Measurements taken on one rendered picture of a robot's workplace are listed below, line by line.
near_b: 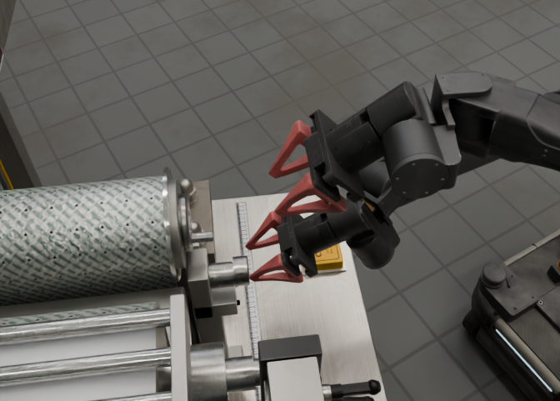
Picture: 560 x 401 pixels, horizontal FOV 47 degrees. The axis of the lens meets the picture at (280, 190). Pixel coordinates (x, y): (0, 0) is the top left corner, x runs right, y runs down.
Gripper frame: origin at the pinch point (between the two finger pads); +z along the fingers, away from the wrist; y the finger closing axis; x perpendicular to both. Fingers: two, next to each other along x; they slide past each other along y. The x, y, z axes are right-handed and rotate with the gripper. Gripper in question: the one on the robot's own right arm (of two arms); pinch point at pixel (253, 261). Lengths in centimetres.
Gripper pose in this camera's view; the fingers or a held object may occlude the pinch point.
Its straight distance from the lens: 102.1
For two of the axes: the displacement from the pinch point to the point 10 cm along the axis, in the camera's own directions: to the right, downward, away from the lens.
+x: -5.1, -5.0, -7.0
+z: -8.5, 4.1, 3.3
